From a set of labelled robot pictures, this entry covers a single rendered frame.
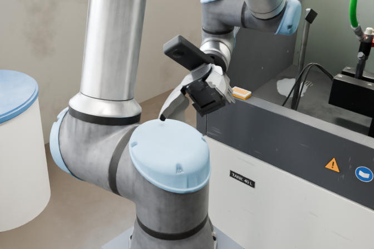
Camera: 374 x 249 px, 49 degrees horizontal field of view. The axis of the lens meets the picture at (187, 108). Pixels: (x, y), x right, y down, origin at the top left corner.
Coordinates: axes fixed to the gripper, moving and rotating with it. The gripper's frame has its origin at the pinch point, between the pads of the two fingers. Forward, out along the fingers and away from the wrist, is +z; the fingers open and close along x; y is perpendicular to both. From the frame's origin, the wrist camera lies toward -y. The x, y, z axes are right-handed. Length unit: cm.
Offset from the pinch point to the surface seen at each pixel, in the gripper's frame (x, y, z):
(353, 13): -29.6, 10.3, -30.0
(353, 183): -14.4, 41.7, -14.6
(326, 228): -2, 54, -15
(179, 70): 105, 62, -205
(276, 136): -1.7, 28.5, -24.0
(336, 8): -23, 26, -77
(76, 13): 104, -18, -145
